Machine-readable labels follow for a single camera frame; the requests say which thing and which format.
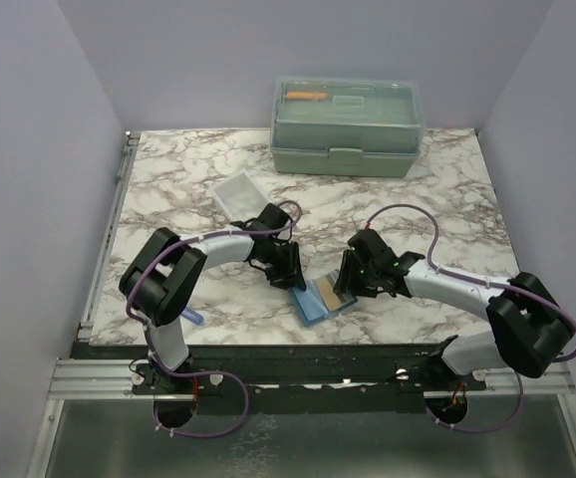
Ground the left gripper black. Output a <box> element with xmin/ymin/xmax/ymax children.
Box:
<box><xmin>260</xmin><ymin>241</ymin><xmax>306</xmax><ymax>294</ymax></box>

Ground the gold credit card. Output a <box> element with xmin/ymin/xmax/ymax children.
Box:
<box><xmin>314</xmin><ymin>270</ymin><xmax>357</xmax><ymax>313</ymax></box>

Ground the blue leather card holder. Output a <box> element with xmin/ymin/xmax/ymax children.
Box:
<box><xmin>288</xmin><ymin>279</ymin><xmax>355</xmax><ymax>327</ymax></box>

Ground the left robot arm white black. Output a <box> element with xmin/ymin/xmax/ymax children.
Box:
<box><xmin>119</xmin><ymin>200</ymin><xmax>306</xmax><ymax>394</ymax></box>

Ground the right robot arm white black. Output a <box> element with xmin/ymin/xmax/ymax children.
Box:
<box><xmin>334</xmin><ymin>229</ymin><xmax>574</xmax><ymax>390</ymax></box>

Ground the white plastic card tray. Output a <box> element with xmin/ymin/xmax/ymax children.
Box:
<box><xmin>208</xmin><ymin>170</ymin><xmax>269</xmax><ymax>222</ymax></box>

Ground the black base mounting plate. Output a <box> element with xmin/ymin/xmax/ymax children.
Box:
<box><xmin>132</xmin><ymin>344</ymin><xmax>485</xmax><ymax>415</ymax></box>

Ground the green plastic toolbox clear lid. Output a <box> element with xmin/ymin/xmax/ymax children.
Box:
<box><xmin>269</xmin><ymin>77</ymin><xmax>426</xmax><ymax>178</ymax></box>

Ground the orange tool inside toolbox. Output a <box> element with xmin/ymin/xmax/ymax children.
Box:
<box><xmin>284</xmin><ymin>91</ymin><xmax>328</xmax><ymax>101</ymax></box>

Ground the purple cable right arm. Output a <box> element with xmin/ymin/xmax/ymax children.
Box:
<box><xmin>365</xmin><ymin>204</ymin><xmax>576</xmax><ymax>435</ymax></box>

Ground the blue red handled screwdriver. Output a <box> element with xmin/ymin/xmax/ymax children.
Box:
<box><xmin>181</xmin><ymin>308</ymin><xmax>204</xmax><ymax>326</ymax></box>

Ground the aluminium rail frame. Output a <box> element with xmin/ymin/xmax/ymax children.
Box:
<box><xmin>30</xmin><ymin>128</ymin><xmax>576</xmax><ymax>477</ymax></box>

